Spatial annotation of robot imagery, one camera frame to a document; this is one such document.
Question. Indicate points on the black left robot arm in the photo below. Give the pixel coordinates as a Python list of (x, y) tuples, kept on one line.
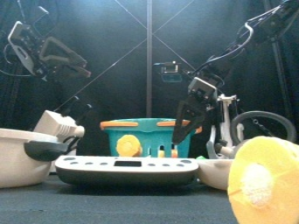
[(11, 17)]

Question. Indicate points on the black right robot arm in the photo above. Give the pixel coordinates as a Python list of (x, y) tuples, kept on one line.
[(269, 23)]

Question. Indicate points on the small yellow corn piece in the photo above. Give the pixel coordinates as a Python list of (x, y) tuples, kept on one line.
[(129, 145)]

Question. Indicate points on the large yellow corn piece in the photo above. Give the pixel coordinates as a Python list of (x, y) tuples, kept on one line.
[(269, 180)]

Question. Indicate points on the small green toy piece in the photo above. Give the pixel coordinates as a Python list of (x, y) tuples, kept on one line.
[(201, 157)]

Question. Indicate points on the small orange toy in basket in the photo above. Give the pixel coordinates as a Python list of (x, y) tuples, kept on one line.
[(174, 153)]

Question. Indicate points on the white toy bowl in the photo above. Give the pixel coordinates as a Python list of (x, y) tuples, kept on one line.
[(217, 173)]

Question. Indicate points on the dark tripod pole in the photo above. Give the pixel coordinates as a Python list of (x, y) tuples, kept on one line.
[(281, 73)]

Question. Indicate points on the white grey toy scale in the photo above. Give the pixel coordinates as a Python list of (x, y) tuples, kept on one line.
[(125, 172)]

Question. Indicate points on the small background camera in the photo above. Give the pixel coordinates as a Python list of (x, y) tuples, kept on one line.
[(170, 73)]

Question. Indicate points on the vertical metal frame pole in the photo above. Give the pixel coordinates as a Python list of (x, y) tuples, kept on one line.
[(149, 58)]

